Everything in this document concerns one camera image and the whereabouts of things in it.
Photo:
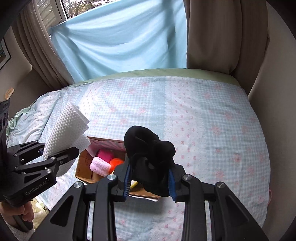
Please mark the brown left curtain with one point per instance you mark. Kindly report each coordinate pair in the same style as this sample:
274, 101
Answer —
36, 45

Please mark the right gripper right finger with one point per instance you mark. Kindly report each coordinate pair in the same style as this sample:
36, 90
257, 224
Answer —
229, 219

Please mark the green bed sheet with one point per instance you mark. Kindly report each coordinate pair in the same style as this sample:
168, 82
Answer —
180, 72

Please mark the brown curtain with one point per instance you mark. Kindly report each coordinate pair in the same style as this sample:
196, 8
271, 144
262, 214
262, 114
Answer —
228, 37
36, 45

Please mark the pink fuzzy scrunchie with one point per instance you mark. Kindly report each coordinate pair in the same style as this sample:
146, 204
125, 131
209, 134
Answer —
100, 167

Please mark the orange fluffy pompom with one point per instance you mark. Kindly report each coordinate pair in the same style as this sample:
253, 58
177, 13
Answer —
114, 163

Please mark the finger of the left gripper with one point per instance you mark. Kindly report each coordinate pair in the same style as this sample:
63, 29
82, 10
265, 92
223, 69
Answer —
60, 162
26, 152

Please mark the light blue hanging sheet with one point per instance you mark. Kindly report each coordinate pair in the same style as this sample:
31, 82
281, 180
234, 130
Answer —
123, 36

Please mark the black fabric scrunchie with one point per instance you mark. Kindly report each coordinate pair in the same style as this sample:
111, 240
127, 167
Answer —
150, 159

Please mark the person's left hand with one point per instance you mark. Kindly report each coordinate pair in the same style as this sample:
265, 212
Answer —
8, 212

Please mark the white paper towel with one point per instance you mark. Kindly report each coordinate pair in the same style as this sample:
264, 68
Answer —
67, 131

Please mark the magenta leather pouch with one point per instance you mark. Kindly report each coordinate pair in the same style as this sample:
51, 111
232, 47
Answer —
105, 155

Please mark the framed wall picture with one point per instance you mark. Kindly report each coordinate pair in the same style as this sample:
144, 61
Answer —
4, 54

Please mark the open cardboard box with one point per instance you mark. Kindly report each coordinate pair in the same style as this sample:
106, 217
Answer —
83, 171

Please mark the pastel checkered floral quilt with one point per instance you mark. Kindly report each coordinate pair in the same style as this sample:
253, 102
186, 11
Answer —
216, 133

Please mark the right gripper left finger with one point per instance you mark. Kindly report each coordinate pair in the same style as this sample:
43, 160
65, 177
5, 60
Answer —
87, 208

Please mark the yellow rimmed round mirror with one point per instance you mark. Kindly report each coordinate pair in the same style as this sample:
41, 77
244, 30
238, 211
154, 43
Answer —
133, 184

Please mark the window frame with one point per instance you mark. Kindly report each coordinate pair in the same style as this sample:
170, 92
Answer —
54, 12

